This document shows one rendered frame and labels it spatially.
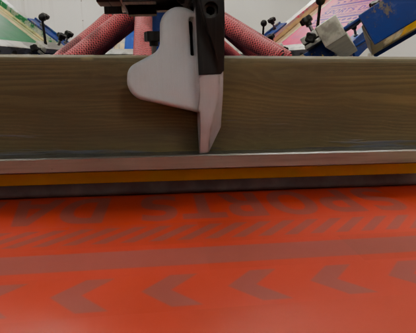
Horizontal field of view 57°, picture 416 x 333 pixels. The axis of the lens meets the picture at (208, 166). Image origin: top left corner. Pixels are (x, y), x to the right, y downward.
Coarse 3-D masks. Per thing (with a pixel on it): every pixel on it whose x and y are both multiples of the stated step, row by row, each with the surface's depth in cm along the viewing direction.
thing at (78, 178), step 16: (0, 176) 27; (16, 176) 27; (32, 176) 27; (48, 176) 27; (64, 176) 27; (80, 176) 28; (96, 176) 28; (112, 176) 28; (128, 176) 28; (144, 176) 28; (160, 176) 28; (176, 176) 28; (192, 176) 29; (208, 176) 29; (224, 176) 29; (240, 176) 29; (256, 176) 29; (272, 176) 29; (288, 176) 29
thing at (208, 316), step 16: (48, 320) 14; (64, 320) 14; (80, 320) 14; (96, 320) 14; (112, 320) 14; (128, 320) 14; (144, 320) 14; (160, 320) 14; (176, 320) 14; (192, 320) 14; (208, 320) 14
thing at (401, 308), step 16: (400, 192) 29; (272, 304) 15; (288, 304) 15; (304, 304) 15; (320, 304) 15; (336, 304) 15; (352, 304) 15; (368, 304) 15; (384, 304) 15; (400, 304) 15; (224, 320) 14; (240, 320) 14; (256, 320) 14; (272, 320) 14; (288, 320) 14; (304, 320) 14; (320, 320) 14; (336, 320) 14; (352, 320) 14; (368, 320) 14; (384, 320) 14; (400, 320) 14
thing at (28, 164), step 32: (0, 160) 24; (32, 160) 25; (64, 160) 25; (96, 160) 25; (128, 160) 25; (160, 160) 26; (192, 160) 26; (224, 160) 26; (256, 160) 26; (288, 160) 27; (320, 160) 27; (352, 160) 27; (384, 160) 28
